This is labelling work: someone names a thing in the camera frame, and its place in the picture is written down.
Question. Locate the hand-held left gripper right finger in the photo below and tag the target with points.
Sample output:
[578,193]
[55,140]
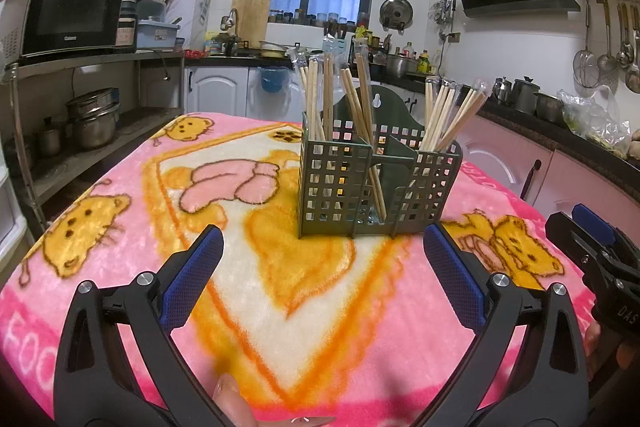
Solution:
[452,277]

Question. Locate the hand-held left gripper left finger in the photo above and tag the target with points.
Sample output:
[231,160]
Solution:
[195,277]

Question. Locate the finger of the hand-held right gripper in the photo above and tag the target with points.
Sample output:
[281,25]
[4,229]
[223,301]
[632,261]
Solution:
[570,232]
[595,222]

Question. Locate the green plastic utensil holder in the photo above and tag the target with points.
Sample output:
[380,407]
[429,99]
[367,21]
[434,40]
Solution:
[330,187]

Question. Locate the group of wooden chopsticks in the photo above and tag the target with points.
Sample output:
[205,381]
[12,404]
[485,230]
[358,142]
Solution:
[314,97]

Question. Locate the person's right hand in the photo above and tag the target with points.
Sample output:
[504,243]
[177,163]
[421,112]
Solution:
[593,347]

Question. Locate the person's left hand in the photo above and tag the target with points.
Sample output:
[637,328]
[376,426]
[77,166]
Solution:
[232,402]

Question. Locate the clear plastic bag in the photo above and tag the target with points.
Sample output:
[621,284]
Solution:
[595,122]

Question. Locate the pink printed blanket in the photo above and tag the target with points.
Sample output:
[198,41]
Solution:
[150,187]

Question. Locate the pink base cabinets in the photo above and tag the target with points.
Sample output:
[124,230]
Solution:
[500,157]

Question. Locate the open steel pot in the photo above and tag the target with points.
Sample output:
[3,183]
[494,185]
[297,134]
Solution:
[548,108]

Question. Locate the steel pot with lid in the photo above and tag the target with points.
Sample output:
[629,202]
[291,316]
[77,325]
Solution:
[525,97]

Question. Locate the large steel ladle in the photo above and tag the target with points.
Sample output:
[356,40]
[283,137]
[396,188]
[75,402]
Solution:
[634,79]

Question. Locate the small steel kettle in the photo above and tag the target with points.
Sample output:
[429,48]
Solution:
[502,92]

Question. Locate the steel slotted ladle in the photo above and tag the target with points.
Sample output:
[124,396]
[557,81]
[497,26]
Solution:
[607,63]

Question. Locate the small steel ladle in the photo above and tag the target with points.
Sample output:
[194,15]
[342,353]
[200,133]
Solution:
[623,57]

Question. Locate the stack of steel pots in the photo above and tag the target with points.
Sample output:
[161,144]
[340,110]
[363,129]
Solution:
[92,127]

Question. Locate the white base cabinets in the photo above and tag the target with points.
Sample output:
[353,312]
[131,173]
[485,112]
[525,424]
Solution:
[220,89]

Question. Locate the white plastic drawer unit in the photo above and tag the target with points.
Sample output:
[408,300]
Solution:
[7,217]

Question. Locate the small steel pot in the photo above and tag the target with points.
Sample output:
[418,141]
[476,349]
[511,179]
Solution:
[48,139]

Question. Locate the blue hanging bin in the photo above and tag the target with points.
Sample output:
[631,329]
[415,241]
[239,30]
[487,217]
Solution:
[274,81]

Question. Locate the yellow bottle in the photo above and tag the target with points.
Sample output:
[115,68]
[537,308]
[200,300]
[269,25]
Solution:
[423,64]

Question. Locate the steel stock pot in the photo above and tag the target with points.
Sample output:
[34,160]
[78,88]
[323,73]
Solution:
[400,67]

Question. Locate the metal kitchen rack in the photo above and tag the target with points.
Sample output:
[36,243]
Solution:
[100,59]

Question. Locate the yellow rimmed basin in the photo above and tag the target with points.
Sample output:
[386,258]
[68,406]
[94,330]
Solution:
[274,50]

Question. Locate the blue plastic box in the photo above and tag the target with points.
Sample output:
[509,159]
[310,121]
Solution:
[157,36]

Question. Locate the hanging kitchen tools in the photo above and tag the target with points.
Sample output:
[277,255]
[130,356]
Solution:
[442,12]

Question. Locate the steel faucet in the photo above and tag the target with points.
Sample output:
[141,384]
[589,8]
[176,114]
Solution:
[231,19]

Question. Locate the wooden cutting board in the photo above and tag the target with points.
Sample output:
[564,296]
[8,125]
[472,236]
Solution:
[250,19]

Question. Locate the steel pot lid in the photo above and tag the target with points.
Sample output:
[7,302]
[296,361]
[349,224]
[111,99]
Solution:
[396,13]

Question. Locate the row of spice jars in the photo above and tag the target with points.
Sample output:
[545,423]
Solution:
[290,18]

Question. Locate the black microwave oven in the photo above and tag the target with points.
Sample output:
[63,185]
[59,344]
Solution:
[70,12]

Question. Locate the wall socket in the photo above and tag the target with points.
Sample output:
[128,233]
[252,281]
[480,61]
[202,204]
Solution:
[453,37]

